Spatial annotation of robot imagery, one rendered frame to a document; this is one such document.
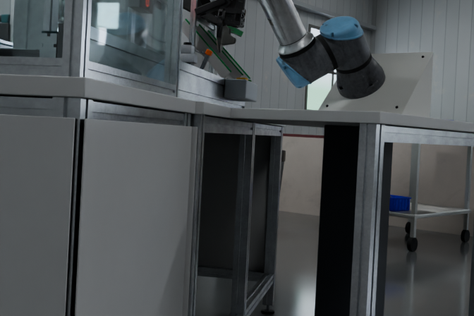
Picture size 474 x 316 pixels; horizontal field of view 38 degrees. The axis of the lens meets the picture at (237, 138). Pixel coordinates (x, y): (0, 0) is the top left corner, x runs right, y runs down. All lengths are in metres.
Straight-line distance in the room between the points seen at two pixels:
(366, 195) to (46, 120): 0.89
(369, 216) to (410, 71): 0.63
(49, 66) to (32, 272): 0.31
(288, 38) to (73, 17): 1.02
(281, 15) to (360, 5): 9.50
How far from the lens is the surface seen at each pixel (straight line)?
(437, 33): 11.26
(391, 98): 2.10
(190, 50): 2.40
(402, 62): 2.23
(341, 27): 2.06
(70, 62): 1.08
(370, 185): 1.69
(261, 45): 9.18
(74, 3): 1.10
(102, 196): 1.12
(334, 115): 1.72
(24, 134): 1.07
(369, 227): 1.70
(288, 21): 1.99
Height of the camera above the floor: 0.79
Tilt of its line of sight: level
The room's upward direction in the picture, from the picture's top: 3 degrees clockwise
